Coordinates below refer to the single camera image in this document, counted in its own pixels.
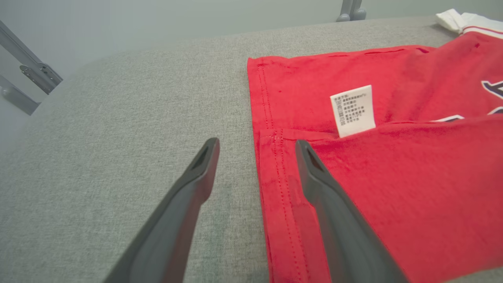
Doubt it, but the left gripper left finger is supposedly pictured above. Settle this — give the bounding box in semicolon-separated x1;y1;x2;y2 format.
103;138;220;283

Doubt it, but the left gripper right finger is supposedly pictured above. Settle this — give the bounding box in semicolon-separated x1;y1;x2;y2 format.
295;140;411;283

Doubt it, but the red jersey with number print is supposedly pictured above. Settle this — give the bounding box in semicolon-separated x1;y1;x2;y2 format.
247;9;503;283

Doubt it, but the grey curved partition leg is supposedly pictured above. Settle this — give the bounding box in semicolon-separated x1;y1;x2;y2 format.
0;74;42;116

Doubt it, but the grey post with hinge plates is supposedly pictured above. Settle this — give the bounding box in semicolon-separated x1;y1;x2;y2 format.
0;20;63;95

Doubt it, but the grey partition post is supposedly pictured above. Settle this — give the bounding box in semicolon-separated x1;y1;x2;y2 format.
336;0;353;22
351;0;367;21

